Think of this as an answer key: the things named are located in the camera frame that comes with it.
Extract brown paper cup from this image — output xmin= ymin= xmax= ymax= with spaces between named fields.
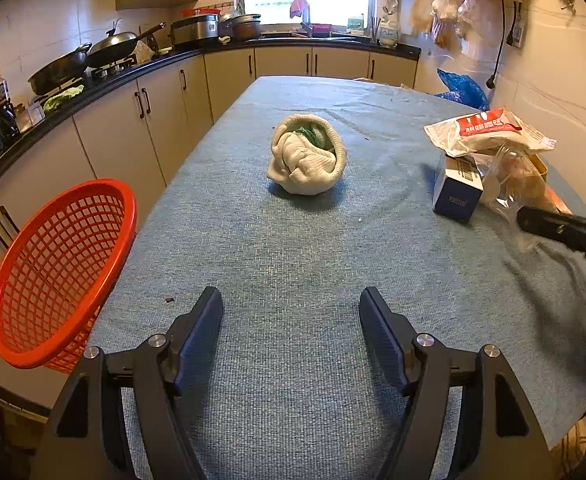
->
xmin=528 ymin=154 xmax=549 ymax=182

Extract white bag with red label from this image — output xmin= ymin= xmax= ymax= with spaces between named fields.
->
xmin=424 ymin=107 xmax=556 ymax=157

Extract steel rice cooker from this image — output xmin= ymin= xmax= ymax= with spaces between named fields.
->
xmin=169 ymin=14 xmax=218 ymax=50

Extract clear plastic cup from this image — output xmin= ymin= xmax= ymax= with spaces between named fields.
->
xmin=480 ymin=143 xmax=558 ymax=226

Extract blue white small box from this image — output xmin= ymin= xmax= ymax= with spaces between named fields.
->
xmin=432 ymin=153 xmax=484 ymax=222

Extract beige lower kitchen cabinets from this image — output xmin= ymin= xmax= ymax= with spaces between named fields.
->
xmin=0 ymin=44 xmax=420 ymax=411

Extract blue plastic bag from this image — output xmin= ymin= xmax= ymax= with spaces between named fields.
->
xmin=436 ymin=68 xmax=489 ymax=112

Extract black hanging power cord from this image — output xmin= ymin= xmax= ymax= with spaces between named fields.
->
xmin=485 ymin=0 xmax=522 ymax=90

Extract black wok with lid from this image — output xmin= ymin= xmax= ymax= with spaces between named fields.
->
xmin=87 ymin=22 xmax=166 ymax=68

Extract black frying pan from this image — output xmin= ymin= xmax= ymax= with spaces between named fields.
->
xmin=28 ymin=44 xmax=92 ymax=96

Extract blue table cloth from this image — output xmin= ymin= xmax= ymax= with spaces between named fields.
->
xmin=90 ymin=77 xmax=586 ymax=479

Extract red plastic mesh basket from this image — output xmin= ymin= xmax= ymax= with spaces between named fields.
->
xmin=0 ymin=179 xmax=138 ymax=374

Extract hanging plastic bags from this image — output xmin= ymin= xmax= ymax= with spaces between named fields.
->
xmin=408 ymin=0 xmax=522 ymax=50

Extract dark cooking pot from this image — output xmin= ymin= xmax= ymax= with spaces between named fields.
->
xmin=218 ymin=13 xmax=261 ymax=41

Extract white cloth bundle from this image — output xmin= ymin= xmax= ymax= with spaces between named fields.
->
xmin=266 ymin=114 xmax=347 ymax=196

